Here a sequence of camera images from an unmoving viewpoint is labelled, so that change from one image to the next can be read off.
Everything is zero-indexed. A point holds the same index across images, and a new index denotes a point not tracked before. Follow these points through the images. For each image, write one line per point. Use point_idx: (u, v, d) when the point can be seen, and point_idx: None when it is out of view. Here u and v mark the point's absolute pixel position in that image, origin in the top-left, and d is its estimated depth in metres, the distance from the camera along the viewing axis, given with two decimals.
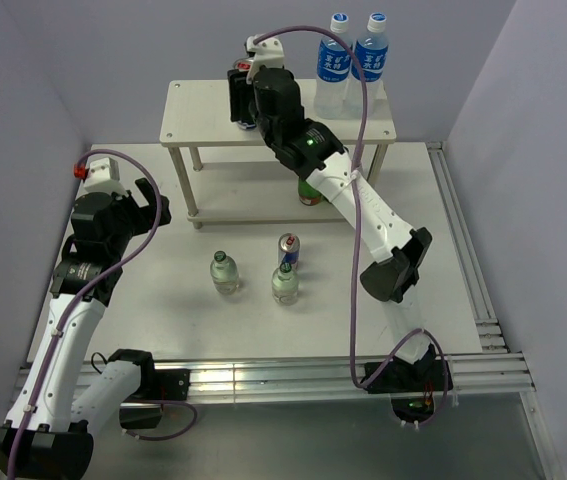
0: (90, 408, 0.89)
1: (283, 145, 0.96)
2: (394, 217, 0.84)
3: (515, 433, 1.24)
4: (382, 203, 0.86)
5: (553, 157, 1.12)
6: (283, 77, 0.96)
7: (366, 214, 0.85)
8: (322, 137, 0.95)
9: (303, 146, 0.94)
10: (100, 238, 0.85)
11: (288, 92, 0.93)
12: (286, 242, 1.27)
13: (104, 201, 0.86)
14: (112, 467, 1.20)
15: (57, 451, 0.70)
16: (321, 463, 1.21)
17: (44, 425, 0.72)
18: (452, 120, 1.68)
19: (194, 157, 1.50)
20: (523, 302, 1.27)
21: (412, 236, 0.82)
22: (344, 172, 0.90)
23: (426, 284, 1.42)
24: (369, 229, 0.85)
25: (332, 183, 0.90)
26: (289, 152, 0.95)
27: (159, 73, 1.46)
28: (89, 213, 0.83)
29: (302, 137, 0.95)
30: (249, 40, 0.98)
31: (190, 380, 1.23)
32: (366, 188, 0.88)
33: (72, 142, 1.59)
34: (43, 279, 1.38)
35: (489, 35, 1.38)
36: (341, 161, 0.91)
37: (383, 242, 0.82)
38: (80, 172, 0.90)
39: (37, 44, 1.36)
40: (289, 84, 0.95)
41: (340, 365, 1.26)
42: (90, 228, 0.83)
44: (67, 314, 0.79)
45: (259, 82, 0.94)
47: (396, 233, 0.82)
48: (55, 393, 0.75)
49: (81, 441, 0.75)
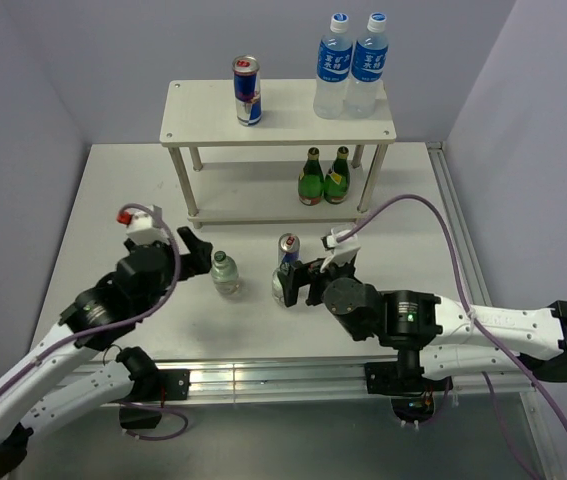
0: (48, 416, 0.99)
1: (390, 336, 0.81)
2: (529, 314, 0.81)
3: (516, 434, 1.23)
4: (506, 312, 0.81)
5: (553, 158, 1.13)
6: (346, 285, 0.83)
7: (512, 333, 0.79)
8: (416, 304, 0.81)
9: (410, 326, 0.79)
10: (132, 290, 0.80)
11: (365, 295, 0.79)
12: (286, 242, 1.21)
13: (158, 256, 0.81)
14: (113, 468, 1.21)
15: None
16: (320, 464, 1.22)
17: None
18: (452, 120, 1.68)
19: (194, 157, 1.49)
20: (522, 302, 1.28)
21: (557, 317, 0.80)
22: (456, 314, 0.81)
23: (428, 284, 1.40)
24: (521, 344, 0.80)
25: (458, 333, 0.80)
26: (403, 340, 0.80)
27: (160, 73, 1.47)
28: (133, 268, 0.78)
29: (397, 316, 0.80)
30: (332, 237, 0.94)
31: (189, 380, 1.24)
32: (482, 311, 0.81)
33: (71, 143, 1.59)
34: (43, 280, 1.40)
35: (489, 34, 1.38)
36: (445, 308, 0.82)
37: (545, 345, 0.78)
38: (125, 217, 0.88)
39: (36, 45, 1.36)
40: (358, 287, 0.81)
41: (340, 365, 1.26)
42: (130, 281, 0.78)
44: (51, 351, 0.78)
45: (335, 306, 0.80)
47: (545, 328, 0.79)
48: None
49: None
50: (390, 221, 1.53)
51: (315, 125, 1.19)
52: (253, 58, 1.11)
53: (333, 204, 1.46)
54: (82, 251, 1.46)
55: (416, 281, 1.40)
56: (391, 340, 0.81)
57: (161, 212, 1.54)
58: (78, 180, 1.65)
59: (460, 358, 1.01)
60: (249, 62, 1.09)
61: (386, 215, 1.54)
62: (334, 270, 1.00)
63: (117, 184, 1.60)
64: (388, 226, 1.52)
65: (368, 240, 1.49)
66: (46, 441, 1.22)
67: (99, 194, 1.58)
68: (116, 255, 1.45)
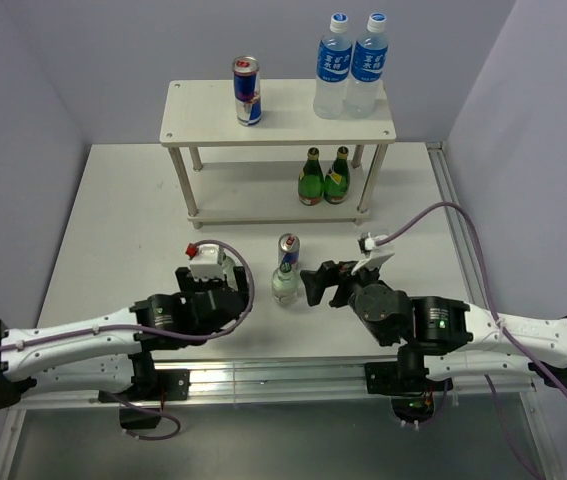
0: (52, 377, 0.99)
1: (420, 342, 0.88)
2: (552, 325, 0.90)
3: (517, 434, 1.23)
4: (531, 323, 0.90)
5: (553, 157, 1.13)
6: (378, 291, 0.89)
7: (537, 342, 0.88)
8: (447, 310, 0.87)
9: (440, 332, 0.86)
10: (204, 315, 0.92)
11: (397, 301, 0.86)
12: (286, 242, 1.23)
13: (234, 297, 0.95)
14: (113, 468, 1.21)
15: None
16: (320, 463, 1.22)
17: (7, 364, 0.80)
18: (452, 120, 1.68)
19: (194, 158, 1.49)
20: (522, 302, 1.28)
21: None
22: (486, 323, 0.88)
23: (428, 283, 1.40)
24: (545, 352, 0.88)
25: (487, 340, 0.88)
26: (432, 345, 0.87)
27: (160, 74, 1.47)
28: (216, 303, 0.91)
29: (428, 326, 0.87)
30: (372, 240, 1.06)
31: (189, 380, 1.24)
32: (510, 320, 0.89)
33: (71, 143, 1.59)
34: (43, 280, 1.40)
35: (489, 34, 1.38)
36: (477, 316, 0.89)
37: None
38: (192, 249, 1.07)
39: (36, 46, 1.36)
40: (389, 293, 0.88)
41: (340, 365, 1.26)
42: (209, 310, 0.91)
44: (113, 329, 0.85)
45: (368, 313, 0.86)
47: (566, 339, 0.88)
48: (36, 358, 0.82)
49: None
50: (391, 221, 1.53)
51: (315, 125, 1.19)
52: (253, 58, 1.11)
53: (333, 204, 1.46)
54: (82, 251, 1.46)
55: (416, 281, 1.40)
56: (420, 345, 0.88)
57: (161, 212, 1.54)
58: (78, 180, 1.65)
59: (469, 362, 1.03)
60: (249, 62, 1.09)
61: (386, 215, 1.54)
62: (365, 274, 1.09)
63: (117, 184, 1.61)
64: (388, 226, 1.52)
65: None
66: (45, 441, 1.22)
67: (99, 194, 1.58)
68: (117, 255, 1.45)
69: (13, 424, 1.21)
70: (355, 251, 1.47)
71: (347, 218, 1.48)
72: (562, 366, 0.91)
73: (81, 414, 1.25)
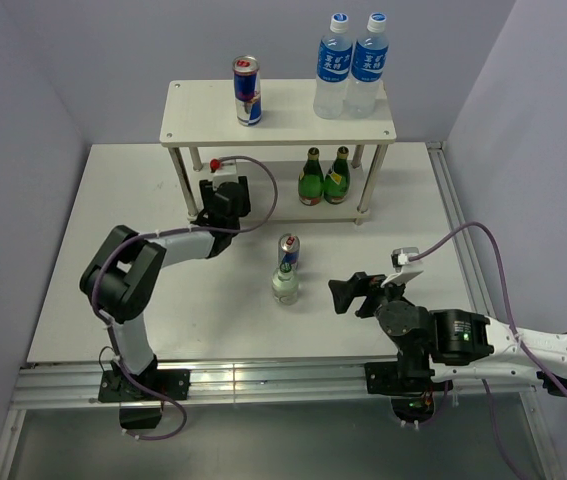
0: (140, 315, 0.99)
1: (443, 354, 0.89)
2: (563, 340, 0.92)
3: (516, 434, 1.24)
4: (541, 336, 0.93)
5: (553, 157, 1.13)
6: (399, 307, 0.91)
7: (548, 354, 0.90)
8: (469, 324, 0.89)
9: (463, 344, 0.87)
10: (227, 213, 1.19)
11: (419, 316, 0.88)
12: (286, 242, 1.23)
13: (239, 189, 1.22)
14: (112, 468, 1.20)
15: (153, 261, 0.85)
16: (320, 462, 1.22)
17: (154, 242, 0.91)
18: (452, 120, 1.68)
19: (194, 157, 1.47)
20: (519, 301, 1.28)
21: None
22: (504, 336, 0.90)
23: (428, 283, 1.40)
24: (555, 364, 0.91)
25: (503, 352, 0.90)
26: (454, 357, 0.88)
27: (160, 74, 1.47)
28: (227, 197, 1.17)
29: (451, 337, 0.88)
30: (404, 255, 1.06)
31: (189, 380, 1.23)
32: (525, 334, 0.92)
33: (70, 143, 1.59)
34: (43, 279, 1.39)
35: (489, 35, 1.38)
36: (496, 330, 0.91)
37: None
38: (216, 164, 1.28)
39: (35, 45, 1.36)
40: (411, 309, 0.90)
41: (340, 365, 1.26)
42: (226, 207, 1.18)
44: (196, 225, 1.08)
45: (391, 329, 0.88)
47: None
48: (167, 246, 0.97)
49: (150, 281, 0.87)
50: (391, 221, 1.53)
51: (315, 125, 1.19)
52: (253, 58, 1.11)
53: (333, 204, 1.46)
54: (83, 251, 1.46)
55: (416, 282, 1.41)
56: (443, 357, 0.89)
57: (161, 212, 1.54)
58: (78, 180, 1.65)
59: (479, 367, 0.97)
60: (249, 62, 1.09)
61: (386, 215, 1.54)
62: (392, 288, 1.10)
63: (118, 184, 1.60)
64: (388, 226, 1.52)
65: (368, 240, 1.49)
66: (46, 441, 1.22)
67: (99, 193, 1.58)
68: None
69: (13, 424, 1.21)
70: (355, 251, 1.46)
71: (347, 218, 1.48)
72: None
73: (81, 414, 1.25)
